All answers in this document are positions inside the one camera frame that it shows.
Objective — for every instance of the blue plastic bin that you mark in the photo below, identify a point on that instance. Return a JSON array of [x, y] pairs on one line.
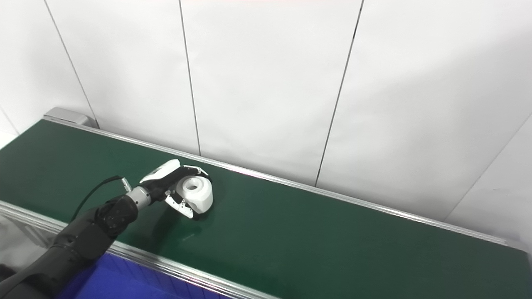
[[116, 282]]

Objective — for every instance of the grey conveyor end cap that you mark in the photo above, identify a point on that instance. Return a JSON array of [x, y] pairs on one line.
[[68, 115]]

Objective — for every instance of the green conveyor belt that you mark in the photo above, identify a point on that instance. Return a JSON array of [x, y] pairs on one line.
[[174, 268], [311, 236]]

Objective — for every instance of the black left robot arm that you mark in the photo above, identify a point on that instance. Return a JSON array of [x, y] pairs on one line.
[[83, 241]]

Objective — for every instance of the white cylindrical plastic part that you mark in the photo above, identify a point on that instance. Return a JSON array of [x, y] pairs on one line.
[[201, 197]]

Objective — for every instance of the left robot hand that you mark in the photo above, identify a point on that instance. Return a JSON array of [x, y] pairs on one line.
[[160, 182]]

